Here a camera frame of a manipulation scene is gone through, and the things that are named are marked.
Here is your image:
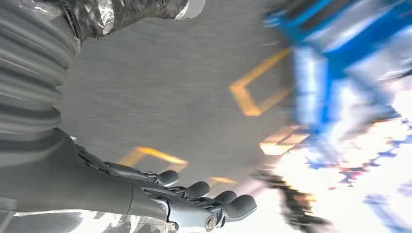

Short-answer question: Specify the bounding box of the blue metal shelf rack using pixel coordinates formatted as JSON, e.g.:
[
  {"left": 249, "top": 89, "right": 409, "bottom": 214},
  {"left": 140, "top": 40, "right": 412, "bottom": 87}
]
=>
[{"left": 264, "top": 0, "right": 412, "bottom": 162}]

